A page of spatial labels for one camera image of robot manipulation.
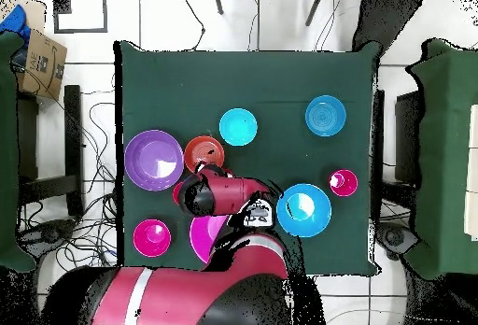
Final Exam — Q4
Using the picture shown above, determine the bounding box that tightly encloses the ribbed cyan bowl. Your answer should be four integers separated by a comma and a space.
218, 107, 259, 148

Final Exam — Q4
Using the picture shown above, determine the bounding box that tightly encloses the orange bowl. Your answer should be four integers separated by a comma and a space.
183, 134, 226, 174

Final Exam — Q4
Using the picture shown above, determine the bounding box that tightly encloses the wide purple bowl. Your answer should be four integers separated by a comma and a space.
123, 129, 185, 192

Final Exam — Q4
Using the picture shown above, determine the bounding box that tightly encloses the flat-bottomed blue bowl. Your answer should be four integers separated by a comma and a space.
304, 94, 347, 138

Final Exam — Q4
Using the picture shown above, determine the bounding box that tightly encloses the ribbed pink-red cup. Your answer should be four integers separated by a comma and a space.
328, 168, 359, 198

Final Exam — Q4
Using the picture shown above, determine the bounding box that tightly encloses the deep blue bowl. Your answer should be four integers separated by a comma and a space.
275, 183, 332, 239

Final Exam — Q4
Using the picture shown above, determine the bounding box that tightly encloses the large pink bowl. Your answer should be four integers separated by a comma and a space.
189, 214, 230, 264

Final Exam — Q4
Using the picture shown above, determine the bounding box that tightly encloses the dark green table cloth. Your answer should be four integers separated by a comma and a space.
113, 39, 384, 277

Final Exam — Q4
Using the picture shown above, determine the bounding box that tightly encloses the small crimson bowl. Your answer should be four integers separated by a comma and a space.
133, 219, 173, 259

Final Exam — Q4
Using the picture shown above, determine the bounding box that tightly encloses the black wooden bench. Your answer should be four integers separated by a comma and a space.
16, 84, 85, 218

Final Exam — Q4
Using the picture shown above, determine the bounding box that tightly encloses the grey black equipment base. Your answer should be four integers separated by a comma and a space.
18, 218, 77, 255
376, 223, 419, 261

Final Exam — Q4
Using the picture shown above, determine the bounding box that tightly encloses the green cloth covered table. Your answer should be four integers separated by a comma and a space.
0, 31, 36, 274
404, 38, 478, 281

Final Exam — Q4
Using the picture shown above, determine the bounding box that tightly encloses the person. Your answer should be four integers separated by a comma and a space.
352, 0, 429, 55

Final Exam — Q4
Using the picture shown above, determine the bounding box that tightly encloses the cardboard box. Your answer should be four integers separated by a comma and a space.
16, 29, 68, 101

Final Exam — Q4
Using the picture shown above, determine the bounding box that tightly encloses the white box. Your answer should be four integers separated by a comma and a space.
463, 103, 478, 242

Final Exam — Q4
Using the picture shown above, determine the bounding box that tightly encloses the blue bag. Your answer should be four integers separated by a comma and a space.
0, 3, 32, 42

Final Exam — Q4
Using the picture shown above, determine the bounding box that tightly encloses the black floor cable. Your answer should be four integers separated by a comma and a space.
181, 0, 207, 52

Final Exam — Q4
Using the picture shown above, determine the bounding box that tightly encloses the black square floor frame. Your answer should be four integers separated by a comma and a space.
52, 0, 108, 35

